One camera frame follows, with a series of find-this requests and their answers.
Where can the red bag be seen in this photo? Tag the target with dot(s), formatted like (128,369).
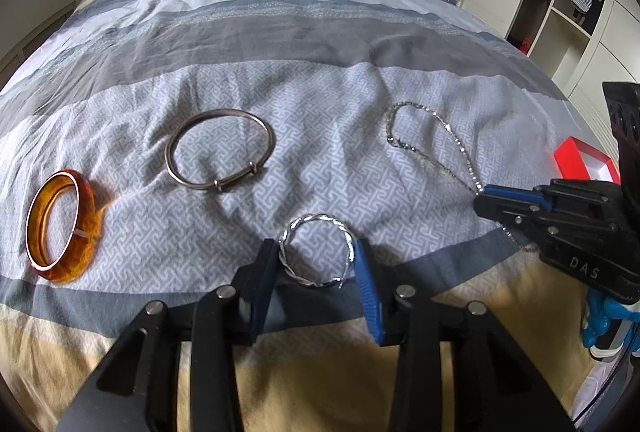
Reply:
(526,45)

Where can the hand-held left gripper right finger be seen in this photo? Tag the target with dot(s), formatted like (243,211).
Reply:
(367,284)

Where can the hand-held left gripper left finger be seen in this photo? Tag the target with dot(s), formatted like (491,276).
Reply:
(260,282)

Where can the red jewelry box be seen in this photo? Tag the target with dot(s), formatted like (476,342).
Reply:
(570,156)

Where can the dark brown bangle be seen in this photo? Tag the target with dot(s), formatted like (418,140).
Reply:
(218,185)

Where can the person's right hand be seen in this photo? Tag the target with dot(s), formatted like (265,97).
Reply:
(596,317)

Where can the wooden bed with striped duvet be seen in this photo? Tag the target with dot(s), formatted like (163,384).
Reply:
(250,51)

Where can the amber bangle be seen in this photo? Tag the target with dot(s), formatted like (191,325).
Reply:
(87,232)

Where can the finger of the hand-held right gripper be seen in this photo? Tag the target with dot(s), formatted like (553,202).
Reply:
(510,193)
(500,212)

